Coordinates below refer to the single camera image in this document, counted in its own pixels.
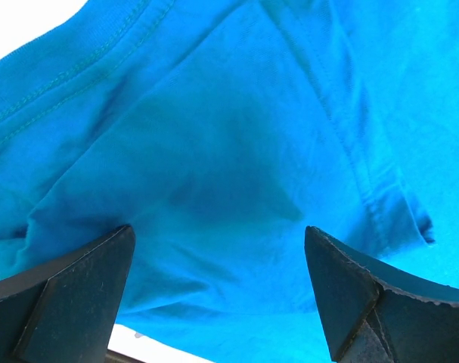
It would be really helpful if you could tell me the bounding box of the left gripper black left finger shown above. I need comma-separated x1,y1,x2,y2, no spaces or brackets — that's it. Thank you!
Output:
0,225,135,363

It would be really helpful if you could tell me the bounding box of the blue t shirt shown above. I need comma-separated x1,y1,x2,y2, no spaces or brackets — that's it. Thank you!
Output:
0,1,459,362

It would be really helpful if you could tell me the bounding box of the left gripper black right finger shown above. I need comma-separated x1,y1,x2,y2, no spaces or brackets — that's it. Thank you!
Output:
305,227,459,363

